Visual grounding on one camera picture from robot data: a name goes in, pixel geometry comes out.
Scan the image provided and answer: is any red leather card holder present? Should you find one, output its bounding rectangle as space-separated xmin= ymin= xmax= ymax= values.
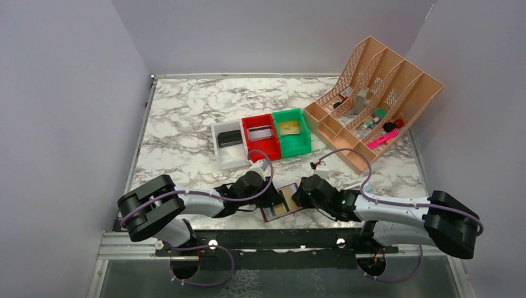
xmin=260 ymin=183 xmax=303 ymax=222

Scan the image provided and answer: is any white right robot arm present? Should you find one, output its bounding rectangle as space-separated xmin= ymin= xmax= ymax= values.
xmin=292 ymin=174 xmax=481 ymax=260

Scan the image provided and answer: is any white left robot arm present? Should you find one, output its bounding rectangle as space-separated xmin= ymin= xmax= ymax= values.
xmin=117 ymin=171 xmax=283 ymax=247

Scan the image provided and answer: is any silver card in red bin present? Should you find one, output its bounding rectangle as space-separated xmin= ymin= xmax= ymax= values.
xmin=247 ymin=125 xmax=273 ymax=142

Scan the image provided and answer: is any gold card in green bin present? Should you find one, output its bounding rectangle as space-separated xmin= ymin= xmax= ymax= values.
xmin=278 ymin=120 xmax=301 ymax=136

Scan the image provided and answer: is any white plastic bin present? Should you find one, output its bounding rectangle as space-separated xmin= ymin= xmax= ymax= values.
xmin=211 ymin=119 xmax=250 ymax=170

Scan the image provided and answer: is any red plastic bin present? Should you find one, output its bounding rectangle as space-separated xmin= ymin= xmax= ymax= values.
xmin=241 ymin=114 xmax=282 ymax=160

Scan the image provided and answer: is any light blue small object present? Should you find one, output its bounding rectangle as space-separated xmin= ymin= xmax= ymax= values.
xmin=359 ymin=183 xmax=373 ymax=192

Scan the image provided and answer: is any green plastic bin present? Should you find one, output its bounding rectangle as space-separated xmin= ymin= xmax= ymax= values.
xmin=272 ymin=108 xmax=312 ymax=158

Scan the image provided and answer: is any grey box in organizer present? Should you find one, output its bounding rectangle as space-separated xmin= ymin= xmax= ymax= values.
xmin=353 ymin=87 xmax=368 ymax=115

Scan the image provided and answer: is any red black round item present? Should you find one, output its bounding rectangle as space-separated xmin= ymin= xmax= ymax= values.
xmin=382 ymin=119 xmax=404 ymax=133

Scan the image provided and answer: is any pink highlighter marker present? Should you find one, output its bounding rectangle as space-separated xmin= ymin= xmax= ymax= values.
xmin=367 ymin=129 xmax=399 ymax=149

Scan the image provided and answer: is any green capped tube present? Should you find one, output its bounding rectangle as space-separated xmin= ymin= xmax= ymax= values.
xmin=365 ymin=108 xmax=386 ymax=128

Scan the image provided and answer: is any beige desk organizer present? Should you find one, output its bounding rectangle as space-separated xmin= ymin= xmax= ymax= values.
xmin=303 ymin=37 xmax=444 ymax=173

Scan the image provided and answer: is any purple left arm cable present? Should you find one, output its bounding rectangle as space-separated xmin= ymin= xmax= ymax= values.
xmin=120 ymin=150 xmax=275 ymax=288

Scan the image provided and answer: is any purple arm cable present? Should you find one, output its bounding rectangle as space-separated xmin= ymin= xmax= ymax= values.
xmin=312 ymin=148 xmax=485 ymax=284
xmin=120 ymin=150 xmax=275 ymax=288

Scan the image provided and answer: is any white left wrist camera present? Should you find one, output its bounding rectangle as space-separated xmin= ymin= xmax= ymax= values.
xmin=248 ymin=159 xmax=274 ymax=180

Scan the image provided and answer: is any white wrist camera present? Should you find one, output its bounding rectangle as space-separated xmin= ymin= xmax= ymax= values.
xmin=310 ymin=161 xmax=330 ymax=179
xmin=248 ymin=159 xmax=274 ymax=180

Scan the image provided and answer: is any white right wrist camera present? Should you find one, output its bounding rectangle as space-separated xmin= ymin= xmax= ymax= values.
xmin=310 ymin=161 xmax=330 ymax=179

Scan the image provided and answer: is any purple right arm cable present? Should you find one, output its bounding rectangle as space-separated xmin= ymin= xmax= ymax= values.
xmin=312 ymin=148 xmax=485 ymax=284

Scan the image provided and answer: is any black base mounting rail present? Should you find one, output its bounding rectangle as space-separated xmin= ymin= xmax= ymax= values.
xmin=155 ymin=228 xmax=381 ymax=271

